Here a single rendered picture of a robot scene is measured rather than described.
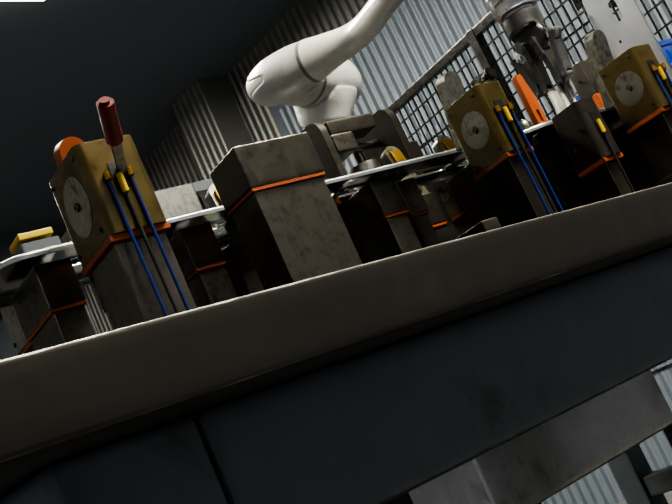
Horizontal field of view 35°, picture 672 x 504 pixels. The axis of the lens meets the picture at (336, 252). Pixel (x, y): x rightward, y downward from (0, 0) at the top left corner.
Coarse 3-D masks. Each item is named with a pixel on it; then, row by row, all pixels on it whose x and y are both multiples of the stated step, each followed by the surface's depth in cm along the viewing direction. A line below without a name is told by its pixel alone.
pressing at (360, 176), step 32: (544, 128) 187; (608, 128) 211; (416, 160) 166; (448, 160) 178; (352, 192) 171; (192, 224) 149; (224, 224) 155; (32, 256) 128; (64, 256) 137; (0, 288) 139
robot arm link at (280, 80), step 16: (288, 48) 234; (272, 64) 235; (288, 64) 233; (256, 80) 239; (272, 80) 236; (288, 80) 234; (304, 80) 234; (256, 96) 241; (272, 96) 238; (288, 96) 238; (304, 96) 240
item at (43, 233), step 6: (48, 228) 174; (18, 234) 172; (24, 234) 172; (30, 234) 172; (36, 234) 173; (42, 234) 174; (48, 234) 174; (18, 240) 172; (24, 240) 172; (30, 240) 173; (12, 246) 174; (12, 252) 175
